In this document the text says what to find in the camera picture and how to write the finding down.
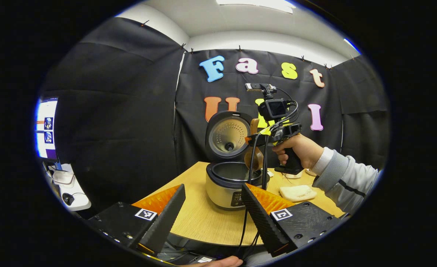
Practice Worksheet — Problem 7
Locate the white side desk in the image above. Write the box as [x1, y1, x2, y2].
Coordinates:
[42, 161, 92, 212]

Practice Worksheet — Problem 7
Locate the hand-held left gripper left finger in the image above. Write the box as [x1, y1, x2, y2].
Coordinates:
[87, 184, 186, 256]

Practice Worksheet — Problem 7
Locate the large ceiling light panel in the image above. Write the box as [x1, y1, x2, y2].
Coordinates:
[216, 0, 296, 14]

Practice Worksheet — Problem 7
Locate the black and silver rice cooker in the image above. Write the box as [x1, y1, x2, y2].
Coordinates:
[205, 111, 271, 211]

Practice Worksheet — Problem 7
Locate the computer monitor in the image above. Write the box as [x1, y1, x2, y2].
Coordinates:
[36, 97, 59, 161]

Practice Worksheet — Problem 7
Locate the white dish of rice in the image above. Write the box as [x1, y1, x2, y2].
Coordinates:
[279, 184, 318, 202]

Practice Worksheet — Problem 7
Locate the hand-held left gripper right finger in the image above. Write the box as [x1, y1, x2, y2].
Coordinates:
[241, 183, 343, 257]

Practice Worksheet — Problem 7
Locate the wooden spoon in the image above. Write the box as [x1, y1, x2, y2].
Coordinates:
[244, 118, 264, 172]

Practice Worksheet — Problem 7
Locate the small ceiling light panel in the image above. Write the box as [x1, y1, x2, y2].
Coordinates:
[343, 38, 362, 55]

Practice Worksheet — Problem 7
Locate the black backdrop cloth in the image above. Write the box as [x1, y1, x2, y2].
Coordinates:
[40, 17, 391, 214]

